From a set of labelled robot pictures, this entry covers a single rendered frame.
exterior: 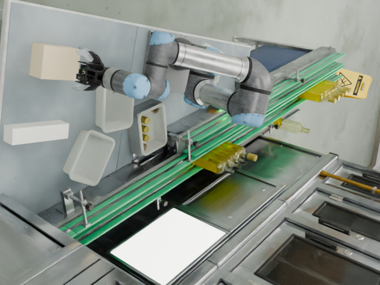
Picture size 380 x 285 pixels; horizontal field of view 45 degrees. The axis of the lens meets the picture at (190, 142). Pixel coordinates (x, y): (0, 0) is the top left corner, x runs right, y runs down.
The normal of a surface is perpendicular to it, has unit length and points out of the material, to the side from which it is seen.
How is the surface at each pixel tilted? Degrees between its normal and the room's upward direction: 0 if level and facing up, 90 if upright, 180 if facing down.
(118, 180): 90
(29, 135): 0
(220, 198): 90
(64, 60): 0
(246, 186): 90
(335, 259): 90
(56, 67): 0
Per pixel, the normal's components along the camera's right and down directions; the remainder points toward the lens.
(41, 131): 0.76, 0.27
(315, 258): -0.04, -0.89
